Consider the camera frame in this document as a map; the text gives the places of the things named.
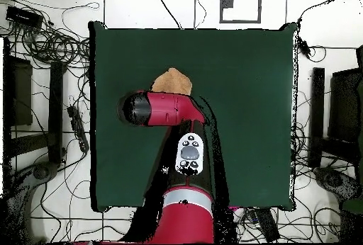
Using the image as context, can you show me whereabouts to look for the tan terry towel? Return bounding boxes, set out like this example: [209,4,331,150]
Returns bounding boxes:
[150,67,193,96]

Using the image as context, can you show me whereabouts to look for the black flat bar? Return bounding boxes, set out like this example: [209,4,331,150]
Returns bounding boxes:
[253,207,281,243]

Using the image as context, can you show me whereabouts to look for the dark flat panel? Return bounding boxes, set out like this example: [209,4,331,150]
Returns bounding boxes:
[4,55,33,127]
[328,67,363,144]

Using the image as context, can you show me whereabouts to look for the dark green table cloth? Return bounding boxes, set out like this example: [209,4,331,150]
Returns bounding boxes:
[88,21,298,212]

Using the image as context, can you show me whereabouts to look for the black power strip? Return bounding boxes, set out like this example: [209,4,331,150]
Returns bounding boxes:
[67,105,90,154]

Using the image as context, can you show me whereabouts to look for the black upright bar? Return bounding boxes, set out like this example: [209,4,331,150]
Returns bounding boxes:
[308,67,326,169]
[47,60,65,164]

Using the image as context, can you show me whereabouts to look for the black power adapter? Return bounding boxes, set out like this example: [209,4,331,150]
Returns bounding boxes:
[296,37,312,60]

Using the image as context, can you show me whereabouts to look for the grey stand base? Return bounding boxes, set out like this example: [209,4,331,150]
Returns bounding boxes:
[313,166,362,202]
[5,160,60,200]

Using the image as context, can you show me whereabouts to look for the black device box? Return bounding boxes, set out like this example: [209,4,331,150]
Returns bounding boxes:
[5,5,44,29]

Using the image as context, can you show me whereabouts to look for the tangled black cables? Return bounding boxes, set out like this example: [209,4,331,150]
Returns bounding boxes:
[16,26,91,69]

